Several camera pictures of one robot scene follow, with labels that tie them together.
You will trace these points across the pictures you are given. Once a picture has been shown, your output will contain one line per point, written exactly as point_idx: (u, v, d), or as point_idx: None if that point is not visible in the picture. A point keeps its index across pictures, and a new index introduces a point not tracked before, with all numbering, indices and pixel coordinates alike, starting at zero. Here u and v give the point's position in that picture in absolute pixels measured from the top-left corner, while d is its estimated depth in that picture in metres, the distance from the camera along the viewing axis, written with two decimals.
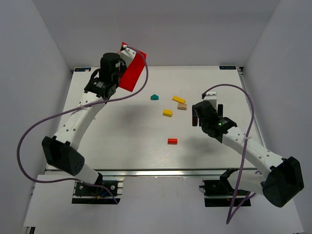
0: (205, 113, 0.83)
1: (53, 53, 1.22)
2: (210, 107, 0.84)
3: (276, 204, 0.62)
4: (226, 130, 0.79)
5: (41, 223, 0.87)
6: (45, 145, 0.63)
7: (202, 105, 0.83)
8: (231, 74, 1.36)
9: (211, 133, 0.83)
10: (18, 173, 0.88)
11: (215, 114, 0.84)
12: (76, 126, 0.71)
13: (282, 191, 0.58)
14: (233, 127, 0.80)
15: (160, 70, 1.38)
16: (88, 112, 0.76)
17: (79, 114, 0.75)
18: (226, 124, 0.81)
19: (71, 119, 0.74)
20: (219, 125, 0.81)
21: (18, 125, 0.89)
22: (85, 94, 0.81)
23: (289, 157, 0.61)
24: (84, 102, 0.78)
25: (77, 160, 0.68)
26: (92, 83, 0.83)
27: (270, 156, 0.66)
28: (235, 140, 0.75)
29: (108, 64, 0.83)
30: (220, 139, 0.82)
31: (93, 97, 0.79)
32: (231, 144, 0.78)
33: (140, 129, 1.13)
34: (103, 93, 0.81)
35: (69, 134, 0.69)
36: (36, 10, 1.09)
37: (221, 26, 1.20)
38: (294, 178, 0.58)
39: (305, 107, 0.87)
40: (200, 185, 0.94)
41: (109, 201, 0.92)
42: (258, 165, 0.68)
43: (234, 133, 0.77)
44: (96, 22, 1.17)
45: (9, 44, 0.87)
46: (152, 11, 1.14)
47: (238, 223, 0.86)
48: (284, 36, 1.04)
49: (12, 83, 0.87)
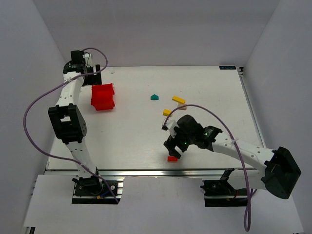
0: (189, 127, 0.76)
1: (53, 53, 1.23)
2: (193, 119, 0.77)
3: (281, 196, 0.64)
4: (214, 138, 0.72)
5: (40, 223, 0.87)
6: (51, 113, 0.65)
7: (184, 119, 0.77)
8: (231, 74, 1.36)
9: (201, 145, 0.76)
10: (18, 173, 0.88)
11: (199, 125, 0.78)
12: (72, 93, 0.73)
13: (282, 182, 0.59)
14: (219, 134, 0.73)
15: (160, 70, 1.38)
16: (76, 84, 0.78)
17: (68, 85, 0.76)
18: (212, 132, 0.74)
19: (64, 91, 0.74)
20: (205, 135, 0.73)
21: (18, 124, 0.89)
22: (65, 74, 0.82)
23: (280, 148, 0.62)
24: (68, 78, 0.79)
25: (82, 119, 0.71)
26: (66, 66, 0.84)
27: (261, 151, 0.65)
28: (224, 146, 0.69)
29: (78, 53, 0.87)
30: (211, 148, 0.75)
31: (74, 72, 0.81)
32: (221, 150, 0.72)
33: (140, 129, 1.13)
34: (80, 68, 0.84)
35: (69, 99, 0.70)
36: (36, 11, 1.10)
37: (221, 26, 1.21)
38: (288, 166, 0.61)
39: (305, 107, 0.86)
40: (201, 185, 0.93)
41: (109, 201, 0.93)
42: (252, 163, 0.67)
43: (222, 140, 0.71)
44: (96, 22, 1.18)
45: (8, 44, 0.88)
46: (151, 12, 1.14)
47: (238, 223, 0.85)
48: (283, 36, 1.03)
49: (12, 83, 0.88)
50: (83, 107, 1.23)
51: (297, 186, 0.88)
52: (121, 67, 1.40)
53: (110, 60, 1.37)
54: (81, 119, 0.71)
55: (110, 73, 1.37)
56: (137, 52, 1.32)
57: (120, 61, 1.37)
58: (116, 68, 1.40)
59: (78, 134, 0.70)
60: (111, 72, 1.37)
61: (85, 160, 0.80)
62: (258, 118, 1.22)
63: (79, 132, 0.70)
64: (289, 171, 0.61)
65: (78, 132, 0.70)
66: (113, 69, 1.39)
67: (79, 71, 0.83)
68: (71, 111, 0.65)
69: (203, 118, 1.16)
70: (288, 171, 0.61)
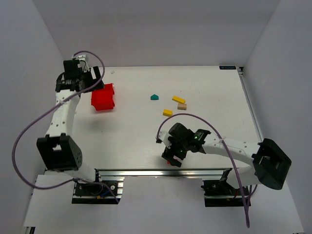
0: (180, 133, 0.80)
1: (53, 53, 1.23)
2: (182, 126, 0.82)
3: (275, 187, 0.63)
4: (203, 140, 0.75)
5: (40, 223, 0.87)
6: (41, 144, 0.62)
7: (174, 128, 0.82)
8: (231, 74, 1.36)
9: (193, 149, 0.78)
10: (18, 172, 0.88)
11: (188, 130, 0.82)
12: (65, 119, 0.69)
13: (273, 172, 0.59)
14: (207, 135, 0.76)
15: (160, 70, 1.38)
16: (70, 104, 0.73)
17: (60, 108, 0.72)
18: (201, 134, 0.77)
19: (56, 115, 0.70)
20: (195, 138, 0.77)
21: (18, 124, 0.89)
22: (57, 93, 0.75)
23: (264, 140, 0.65)
24: (61, 99, 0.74)
25: (76, 151, 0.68)
26: (60, 82, 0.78)
27: (248, 146, 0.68)
28: (214, 145, 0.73)
29: (71, 64, 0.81)
30: (204, 151, 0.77)
31: (68, 91, 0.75)
32: (211, 150, 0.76)
33: (140, 129, 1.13)
34: (75, 83, 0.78)
35: (62, 128, 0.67)
36: (36, 11, 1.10)
37: (221, 26, 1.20)
38: (277, 156, 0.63)
39: (305, 106, 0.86)
40: (201, 185, 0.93)
41: (109, 201, 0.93)
42: (241, 158, 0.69)
43: (211, 140, 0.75)
44: (96, 22, 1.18)
45: (8, 44, 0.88)
46: (151, 12, 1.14)
47: (238, 223, 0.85)
48: (283, 36, 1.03)
49: (12, 82, 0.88)
50: (83, 107, 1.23)
51: (297, 186, 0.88)
52: (121, 67, 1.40)
53: (111, 60, 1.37)
54: (75, 150, 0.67)
55: (110, 73, 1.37)
56: (137, 52, 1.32)
57: (120, 61, 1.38)
58: (116, 68, 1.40)
59: (72, 166, 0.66)
60: (111, 72, 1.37)
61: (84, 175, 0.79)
62: (258, 118, 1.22)
63: (73, 164, 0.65)
64: (279, 161, 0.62)
65: (72, 163, 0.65)
66: (113, 69, 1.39)
67: (73, 89, 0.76)
68: (62, 141, 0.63)
69: (203, 118, 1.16)
70: (279, 161, 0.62)
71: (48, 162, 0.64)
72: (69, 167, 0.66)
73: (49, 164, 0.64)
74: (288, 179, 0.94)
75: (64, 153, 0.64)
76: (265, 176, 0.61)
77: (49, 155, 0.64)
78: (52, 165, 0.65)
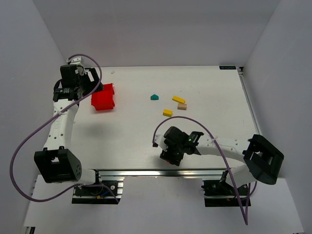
0: (174, 137, 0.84)
1: (53, 53, 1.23)
2: (175, 129, 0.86)
3: (269, 183, 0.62)
4: (196, 142, 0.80)
5: (41, 223, 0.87)
6: (38, 158, 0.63)
7: (168, 132, 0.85)
8: (231, 74, 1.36)
9: (187, 151, 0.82)
10: (18, 172, 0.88)
11: (182, 133, 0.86)
12: (62, 131, 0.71)
13: (263, 166, 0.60)
14: (200, 136, 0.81)
15: (160, 70, 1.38)
16: (68, 115, 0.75)
17: (57, 120, 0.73)
18: (195, 136, 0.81)
19: (53, 127, 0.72)
20: (189, 140, 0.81)
21: (18, 124, 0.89)
22: (55, 102, 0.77)
23: (253, 135, 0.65)
24: (59, 109, 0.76)
25: (75, 163, 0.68)
26: (57, 89, 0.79)
27: (238, 143, 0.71)
28: (207, 146, 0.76)
29: (69, 71, 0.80)
30: (198, 152, 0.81)
31: (67, 100, 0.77)
32: (205, 151, 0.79)
33: (140, 128, 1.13)
34: (73, 91, 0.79)
35: (60, 142, 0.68)
36: (36, 11, 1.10)
37: (221, 26, 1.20)
38: (269, 151, 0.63)
39: (305, 106, 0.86)
40: (201, 185, 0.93)
41: (109, 201, 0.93)
42: (234, 156, 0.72)
43: (204, 141, 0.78)
44: (96, 22, 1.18)
45: (8, 44, 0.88)
46: (151, 12, 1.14)
47: (238, 224, 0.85)
48: (283, 36, 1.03)
49: (11, 82, 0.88)
50: (83, 107, 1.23)
51: (297, 186, 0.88)
52: (121, 67, 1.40)
53: (111, 60, 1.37)
54: (74, 163, 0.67)
55: (110, 73, 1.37)
56: (137, 52, 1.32)
57: (120, 61, 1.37)
58: (116, 68, 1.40)
59: (70, 178, 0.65)
60: (111, 72, 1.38)
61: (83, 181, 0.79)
62: (258, 118, 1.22)
63: (71, 175, 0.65)
64: (272, 156, 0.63)
65: (70, 175, 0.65)
66: (113, 69, 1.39)
67: (71, 98, 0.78)
68: (61, 155, 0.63)
69: (203, 118, 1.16)
70: (272, 156, 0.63)
71: (47, 175, 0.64)
72: (68, 179, 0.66)
73: (48, 177, 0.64)
74: (288, 179, 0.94)
75: (62, 166, 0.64)
76: (257, 171, 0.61)
77: (48, 168, 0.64)
78: (51, 178, 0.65)
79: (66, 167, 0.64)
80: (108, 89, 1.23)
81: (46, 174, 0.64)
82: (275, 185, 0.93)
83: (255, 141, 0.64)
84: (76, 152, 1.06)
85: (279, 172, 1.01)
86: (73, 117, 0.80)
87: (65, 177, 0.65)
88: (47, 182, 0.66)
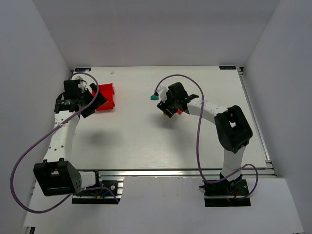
0: (176, 91, 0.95)
1: (53, 53, 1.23)
2: (179, 86, 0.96)
3: (229, 149, 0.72)
4: (189, 101, 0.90)
5: (41, 223, 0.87)
6: (38, 168, 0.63)
7: (174, 85, 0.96)
8: (231, 74, 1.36)
9: (180, 107, 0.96)
10: (18, 173, 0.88)
11: (185, 91, 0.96)
12: (63, 143, 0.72)
13: (229, 132, 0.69)
14: (195, 98, 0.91)
15: (160, 70, 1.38)
16: (68, 127, 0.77)
17: (57, 131, 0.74)
18: (191, 97, 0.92)
19: (54, 139, 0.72)
20: (185, 99, 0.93)
21: (17, 124, 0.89)
22: (57, 113, 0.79)
23: (232, 106, 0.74)
24: (60, 120, 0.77)
25: (75, 176, 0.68)
26: (60, 101, 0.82)
27: (219, 108, 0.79)
28: (195, 105, 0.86)
29: (72, 84, 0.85)
30: (188, 111, 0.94)
31: (68, 112, 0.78)
32: (192, 109, 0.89)
33: (140, 128, 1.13)
34: (74, 102, 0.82)
35: (61, 154, 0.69)
36: (36, 12, 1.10)
37: (220, 26, 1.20)
38: (240, 124, 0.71)
39: (306, 106, 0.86)
40: (200, 185, 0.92)
41: (109, 201, 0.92)
42: (211, 118, 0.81)
43: (195, 101, 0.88)
44: (96, 21, 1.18)
45: (7, 44, 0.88)
46: (151, 11, 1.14)
47: (238, 224, 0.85)
48: (283, 37, 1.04)
49: (11, 83, 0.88)
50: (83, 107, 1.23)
51: (297, 185, 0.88)
52: (121, 67, 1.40)
53: (110, 60, 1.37)
54: (74, 176, 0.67)
55: (110, 73, 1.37)
56: (137, 51, 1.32)
57: (120, 61, 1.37)
58: (116, 68, 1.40)
59: (69, 190, 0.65)
60: (111, 72, 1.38)
61: (85, 183, 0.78)
62: (257, 118, 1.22)
63: (70, 188, 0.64)
64: (241, 128, 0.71)
65: (70, 186, 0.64)
66: (113, 69, 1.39)
67: (72, 109, 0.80)
68: (61, 166, 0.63)
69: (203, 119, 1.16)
70: (241, 128, 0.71)
71: (45, 187, 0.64)
72: (67, 192, 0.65)
73: (47, 189, 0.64)
74: (288, 179, 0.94)
75: (62, 178, 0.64)
76: (222, 133, 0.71)
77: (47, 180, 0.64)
78: (49, 191, 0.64)
79: (65, 179, 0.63)
80: (110, 89, 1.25)
81: (45, 186, 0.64)
82: (274, 185, 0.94)
83: (232, 110, 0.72)
84: (76, 152, 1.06)
85: (279, 172, 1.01)
86: (73, 129, 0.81)
87: (62, 190, 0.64)
88: (45, 195, 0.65)
